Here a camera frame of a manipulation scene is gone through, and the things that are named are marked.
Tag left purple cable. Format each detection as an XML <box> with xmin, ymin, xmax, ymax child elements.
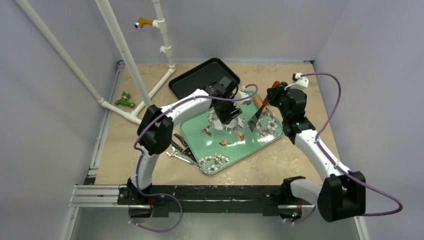
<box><xmin>127</xmin><ymin>83</ymin><xmax>259</xmax><ymax>233</ymax></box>

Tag white dough ball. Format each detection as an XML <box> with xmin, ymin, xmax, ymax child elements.
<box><xmin>212</xmin><ymin>114</ymin><xmax>245</xmax><ymax>132</ymax></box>

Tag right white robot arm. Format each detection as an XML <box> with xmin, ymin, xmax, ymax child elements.
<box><xmin>266</xmin><ymin>82</ymin><xmax>366</xmax><ymax>223</ymax></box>

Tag black handled pliers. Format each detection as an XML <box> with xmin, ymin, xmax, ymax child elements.
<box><xmin>170</xmin><ymin>133</ymin><xmax>197</xmax><ymax>162</ymax></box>

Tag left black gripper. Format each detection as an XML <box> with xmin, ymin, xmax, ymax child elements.
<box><xmin>213</xmin><ymin>94</ymin><xmax>242</xmax><ymax>125</ymax></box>

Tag green plastic faucet tap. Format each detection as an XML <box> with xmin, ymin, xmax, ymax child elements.
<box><xmin>114</xmin><ymin>91</ymin><xmax>135</xmax><ymax>108</ymax></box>

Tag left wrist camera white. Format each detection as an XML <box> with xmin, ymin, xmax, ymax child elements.
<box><xmin>233</xmin><ymin>90</ymin><xmax>252</xmax><ymax>108</ymax></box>

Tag aluminium rail frame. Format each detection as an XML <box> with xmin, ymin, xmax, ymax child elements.
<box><xmin>68</xmin><ymin>61</ymin><xmax>370</xmax><ymax>240</ymax></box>

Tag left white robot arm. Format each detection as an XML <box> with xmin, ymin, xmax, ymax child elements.
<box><xmin>129</xmin><ymin>77</ymin><xmax>251</xmax><ymax>205</ymax></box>

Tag metal scraper wooden handle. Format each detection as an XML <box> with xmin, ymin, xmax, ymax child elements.
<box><xmin>247</xmin><ymin>94</ymin><xmax>269</xmax><ymax>133</ymax></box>

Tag silver open-end wrench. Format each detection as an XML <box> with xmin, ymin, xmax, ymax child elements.
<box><xmin>165</xmin><ymin>147</ymin><xmax>200</xmax><ymax>169</ymax></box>

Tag green floral tray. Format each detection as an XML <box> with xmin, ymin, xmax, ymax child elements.
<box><xmin>179</xmin><ymin>102</ymin><xmax>284</xmax><ymax>175</ymax></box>

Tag orange faucet tap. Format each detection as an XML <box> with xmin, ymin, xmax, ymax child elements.
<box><xmin>133</xmin><ymin>17</ymin><xmax>154</xmax><ymax>29</ymax></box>

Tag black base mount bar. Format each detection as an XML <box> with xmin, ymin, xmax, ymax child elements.
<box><xmin>117</xmin><ymin>180</ymin><xmax>306</xmax><ymax>222</ymax></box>

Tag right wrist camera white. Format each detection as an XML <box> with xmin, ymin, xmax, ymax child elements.
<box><xmin>284</xmin><ymin>72</ymin><xmax>309</xmax><ymax>91</ymax></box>

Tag black plastic tray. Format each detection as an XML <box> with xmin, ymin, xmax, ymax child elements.
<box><xmin>168</xmin><ymin>57</ymin><xmax>241</xmax><ymax>100</ymax></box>

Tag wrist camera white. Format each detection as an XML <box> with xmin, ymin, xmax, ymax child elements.
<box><xmin>233</xmin><ymin>90</ymin><xmax>252</xmax><ymax>108</ymax></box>
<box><xmin>284</xmin><ymin>72</ymin><xmax>309</xmax><ymax>91</ymax></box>

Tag white PVC pipe frame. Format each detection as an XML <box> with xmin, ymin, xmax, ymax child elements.
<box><xmin>15</xmin><ymin>0</ymin><xmax>176</xmax><ymax>125</ymax></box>

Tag wooden dough roller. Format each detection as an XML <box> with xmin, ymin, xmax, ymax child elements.
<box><xmin>252</xmin><ymin>94</ymin><xmax>263</xmax><ymax>108</ymax></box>

